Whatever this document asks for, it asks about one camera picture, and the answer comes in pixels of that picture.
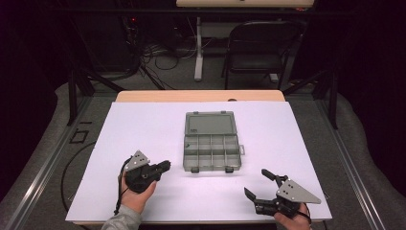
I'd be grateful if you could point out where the light wooden table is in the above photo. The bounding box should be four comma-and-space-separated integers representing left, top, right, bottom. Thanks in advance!
72, 89, 320, 226

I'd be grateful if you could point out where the black metal stand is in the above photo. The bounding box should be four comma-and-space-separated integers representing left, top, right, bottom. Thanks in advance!
282, 67, 339, 130
66, 18, 126, 127

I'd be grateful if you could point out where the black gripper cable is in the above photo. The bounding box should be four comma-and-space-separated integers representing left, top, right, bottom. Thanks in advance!
300, 204, 313, 225
113, 157, 133, 216

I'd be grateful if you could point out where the white desk frame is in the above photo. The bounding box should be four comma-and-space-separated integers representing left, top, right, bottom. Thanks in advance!
193, 16, 280, 82

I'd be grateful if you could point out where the black floor cable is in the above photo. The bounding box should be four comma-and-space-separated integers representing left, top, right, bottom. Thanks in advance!
60, 140, 98, 214

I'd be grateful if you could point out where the person's right hand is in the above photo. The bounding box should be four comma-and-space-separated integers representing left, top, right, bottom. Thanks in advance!
273, 202, 312, 230

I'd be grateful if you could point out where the light wooden desk top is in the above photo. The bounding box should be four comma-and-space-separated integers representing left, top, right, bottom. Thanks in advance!
175, 0, 316, 9

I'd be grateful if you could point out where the black folding chair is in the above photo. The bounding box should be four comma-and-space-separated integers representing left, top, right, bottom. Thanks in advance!
221, 20, 303, 90

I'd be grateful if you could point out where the person's left hand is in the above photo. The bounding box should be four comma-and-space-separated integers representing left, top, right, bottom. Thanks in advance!
120, 173, 158, 215

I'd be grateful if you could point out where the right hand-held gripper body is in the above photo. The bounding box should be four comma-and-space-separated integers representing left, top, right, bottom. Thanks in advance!
254, 178, 322, 220

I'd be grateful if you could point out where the bundle of floor cables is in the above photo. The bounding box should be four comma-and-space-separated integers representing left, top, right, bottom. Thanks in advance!
121, 15, 199, 91

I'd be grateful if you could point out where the aluminium floor rail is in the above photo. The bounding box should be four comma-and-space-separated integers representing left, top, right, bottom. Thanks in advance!
2, 95, 94, 230
314, 99, 388, 230

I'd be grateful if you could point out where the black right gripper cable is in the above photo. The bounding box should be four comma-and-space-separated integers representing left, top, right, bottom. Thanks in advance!
300, 204, 313, 225

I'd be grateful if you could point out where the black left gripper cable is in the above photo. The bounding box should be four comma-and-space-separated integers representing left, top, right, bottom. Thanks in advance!
113, 157, 133, 216

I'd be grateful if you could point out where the white board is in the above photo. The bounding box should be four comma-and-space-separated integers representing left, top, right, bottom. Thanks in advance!
65, 101, 333, 223

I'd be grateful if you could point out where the grey plastic compartment box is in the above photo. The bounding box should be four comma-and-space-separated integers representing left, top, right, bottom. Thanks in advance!
182, 110, 246, 174

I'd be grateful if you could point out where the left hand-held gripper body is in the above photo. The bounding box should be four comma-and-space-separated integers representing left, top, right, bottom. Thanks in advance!
124, 149, 163, 195

